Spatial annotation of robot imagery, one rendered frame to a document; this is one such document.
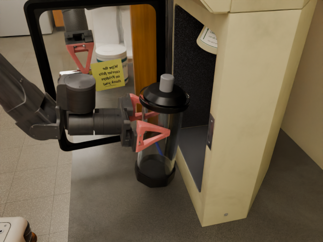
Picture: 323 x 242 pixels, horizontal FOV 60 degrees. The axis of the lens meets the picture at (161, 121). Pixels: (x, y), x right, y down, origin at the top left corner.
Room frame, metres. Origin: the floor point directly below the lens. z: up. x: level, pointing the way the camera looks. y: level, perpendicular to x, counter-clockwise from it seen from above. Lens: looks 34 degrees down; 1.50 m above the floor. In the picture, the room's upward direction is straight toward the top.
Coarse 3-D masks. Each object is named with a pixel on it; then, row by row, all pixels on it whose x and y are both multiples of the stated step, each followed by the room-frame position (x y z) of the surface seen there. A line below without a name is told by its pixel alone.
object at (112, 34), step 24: (48, 24) 0.61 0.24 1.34; (72, 24) 0.63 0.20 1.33; (96, 24) 0.64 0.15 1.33; (120, 24) 0.66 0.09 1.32; (144, 24) 0.67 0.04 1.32; (48, 48) 0.61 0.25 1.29; (72, 48) 0.62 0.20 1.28; (96, 48) 0.64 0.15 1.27; (120, 48) 0.66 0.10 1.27; (144, 48) 0.67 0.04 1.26; (72, 72) 0.62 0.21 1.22; (96, 72) 0.64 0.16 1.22; (120, 72) 0.65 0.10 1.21; (144, 72) 0.67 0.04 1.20; (96, 96) 0.63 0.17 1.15; (120, 96) 0.65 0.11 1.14
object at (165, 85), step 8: (160, 80) 0.52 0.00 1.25; (168, 80) 0.51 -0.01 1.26; (152, 88) 0.52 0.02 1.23; (160, 88) 0.51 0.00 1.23; (168, 88) 0.51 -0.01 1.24; (176, 88) 0.53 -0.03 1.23; (144, 96) 0.50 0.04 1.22; (152, 96) 0.49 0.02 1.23; (160, 96) 0.49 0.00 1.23; (168, 96) 0.49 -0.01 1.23; (176, 96) 0.49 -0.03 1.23; (184, 96) 0.51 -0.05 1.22; (160, 104) 0.48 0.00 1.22; (168, 104) 0.48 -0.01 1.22; (176, 104) 0.48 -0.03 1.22
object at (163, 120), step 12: (144, 108) 0.50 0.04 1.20; (168, 108) 0.47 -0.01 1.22; (180, 108) 0.48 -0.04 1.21; (144, 120) 0.49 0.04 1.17; (156, 120) 0.48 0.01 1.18; (168, 120) 0.47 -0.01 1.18; (180, 120) 0.49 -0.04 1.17; (156, 132) 0.47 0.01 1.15; (156, 144) 0.47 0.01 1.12; (168, 144) 0.48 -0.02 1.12; (144, 156) 0.48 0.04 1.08; (156, 156) 0.47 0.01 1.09; (168, 156) 0.48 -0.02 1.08; (144, 168) 0.48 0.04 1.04; (156, 168) 0.47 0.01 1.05; (168, 168) 0.48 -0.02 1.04
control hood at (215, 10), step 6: (192, 0) 0.46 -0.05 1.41; (198, 0) 0.41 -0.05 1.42; (204, 0) 0.39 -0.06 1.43; (210, 0) 0.39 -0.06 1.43; (216, 0) 0.39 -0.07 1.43; (222, 0) 0.39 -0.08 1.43; (228, 0) 0.39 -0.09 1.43; (204, 6) 0.40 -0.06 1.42; (210, 6) 0.39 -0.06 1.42; (216, 6) 0.39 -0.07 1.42; (222, 6) 0.39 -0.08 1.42; (228, 6) 0.39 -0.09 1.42; (216, 12) 0.39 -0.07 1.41; (222, 12) 0.40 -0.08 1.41
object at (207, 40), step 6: (204, 30) 0.54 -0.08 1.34; (210, 30) 0.52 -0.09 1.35; (204, 36) 0.53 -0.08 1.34; (210, 36) 0.52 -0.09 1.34; (198, 42) 0.55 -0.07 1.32; (204, 42) 0.52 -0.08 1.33; (210, 42) 0.51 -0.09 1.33; (216, 42) 0.50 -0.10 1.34; (204, 48) 0.51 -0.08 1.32; (210, 48) 0.50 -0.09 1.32; (216, 48) 0.49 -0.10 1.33; (216, 54) 0.49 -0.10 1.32
